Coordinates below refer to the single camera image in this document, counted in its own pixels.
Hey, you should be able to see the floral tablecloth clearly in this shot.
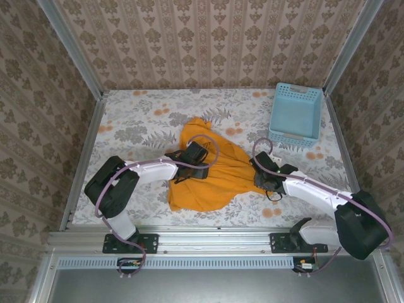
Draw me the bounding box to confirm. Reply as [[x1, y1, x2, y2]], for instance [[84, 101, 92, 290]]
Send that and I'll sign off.
[[72, 88, 362, 227]]

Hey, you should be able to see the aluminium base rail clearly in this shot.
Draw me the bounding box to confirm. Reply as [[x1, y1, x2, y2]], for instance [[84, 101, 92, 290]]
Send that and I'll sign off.
[[47, 224, 388, 256]]

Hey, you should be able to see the grey slotted cable duct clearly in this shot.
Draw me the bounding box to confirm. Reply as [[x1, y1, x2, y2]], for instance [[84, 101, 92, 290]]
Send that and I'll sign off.
[[56, 256, 294, 270]]

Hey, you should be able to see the light blue plastic basket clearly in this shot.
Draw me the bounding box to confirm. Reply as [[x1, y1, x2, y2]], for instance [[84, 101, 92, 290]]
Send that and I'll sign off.
[[268, 82, 324, 149]]

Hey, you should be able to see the small circuit board with wires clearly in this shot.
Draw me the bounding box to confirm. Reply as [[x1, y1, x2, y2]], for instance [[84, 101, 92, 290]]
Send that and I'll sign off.
[[292, 256, 318, 274], [117, 257, 142, 275]]

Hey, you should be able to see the aluminium frame post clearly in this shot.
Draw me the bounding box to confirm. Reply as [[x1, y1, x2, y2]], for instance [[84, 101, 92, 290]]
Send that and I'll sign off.
[[36, 0, 105, 99], [322, 0, 385, 95]]

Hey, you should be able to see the grey metal sheet panel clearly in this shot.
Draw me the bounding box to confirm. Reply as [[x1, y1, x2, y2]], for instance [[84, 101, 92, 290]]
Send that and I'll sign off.
[[47, 268, 391, 303]]

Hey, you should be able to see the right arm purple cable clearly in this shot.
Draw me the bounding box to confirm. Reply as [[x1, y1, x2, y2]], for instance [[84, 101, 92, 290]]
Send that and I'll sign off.
[[251, 137, 395, 277]]

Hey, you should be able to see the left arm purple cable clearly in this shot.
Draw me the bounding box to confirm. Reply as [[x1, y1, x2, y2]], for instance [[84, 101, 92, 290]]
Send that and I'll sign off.
[[94, 134, 220, 279]]

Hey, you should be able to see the orange t-shirt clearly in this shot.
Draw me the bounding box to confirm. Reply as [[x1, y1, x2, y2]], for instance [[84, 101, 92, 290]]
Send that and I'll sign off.
[[167, 116, 275, 213]]

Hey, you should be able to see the aluminium table side rail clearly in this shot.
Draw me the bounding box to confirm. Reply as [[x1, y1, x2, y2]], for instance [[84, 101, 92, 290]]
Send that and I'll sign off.
[[324, 93, 374, 230], [59, 93, 107, 231]]

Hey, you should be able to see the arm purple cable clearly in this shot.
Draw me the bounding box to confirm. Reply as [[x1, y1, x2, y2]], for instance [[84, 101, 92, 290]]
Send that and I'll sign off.
[[94, 134, 220, 279], [251, 137, 395, 277]]

